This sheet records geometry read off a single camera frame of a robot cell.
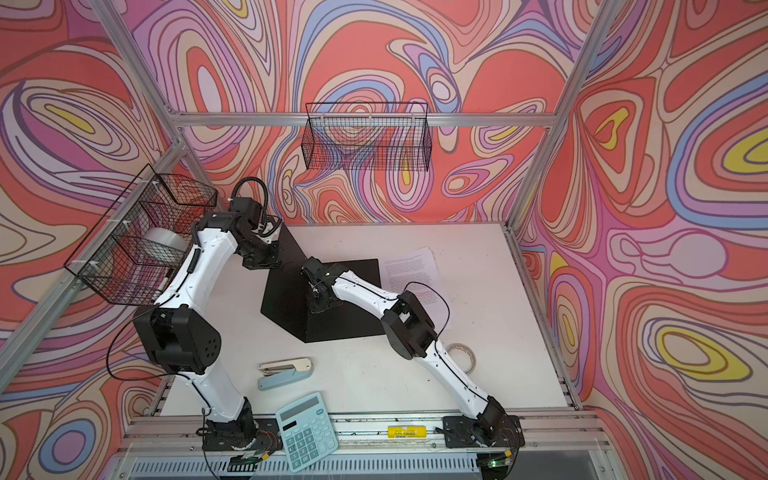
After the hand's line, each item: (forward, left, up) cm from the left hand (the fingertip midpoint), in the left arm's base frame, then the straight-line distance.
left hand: (284, 261), depth 85 cm
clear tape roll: (-21, -52, -19) cm, 59 cm away
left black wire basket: (-8, +29, +15) cm, 34 cm away
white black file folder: (-10, -3, -1) cm, 10 cm away
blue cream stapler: (-26, -1, -16) cm, 31 cm away
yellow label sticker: (-40, -34, -18) cm, 56 cm away
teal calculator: (-40, -10, -16) cm, 44 cm away
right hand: (-6, -9, -20) cm, 22 cm away
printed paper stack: (+8, -41, -19) cm, 46 cm away
